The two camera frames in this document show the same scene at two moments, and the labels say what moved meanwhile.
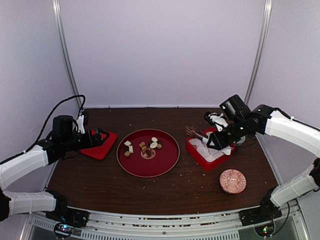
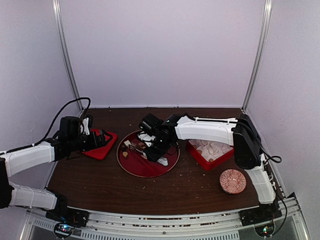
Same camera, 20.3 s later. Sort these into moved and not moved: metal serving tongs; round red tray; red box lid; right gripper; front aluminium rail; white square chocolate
Moved: right gripper; metal serving tongs
Not moved: front aluminium rail; white square chocolate; round red tray; red box lid
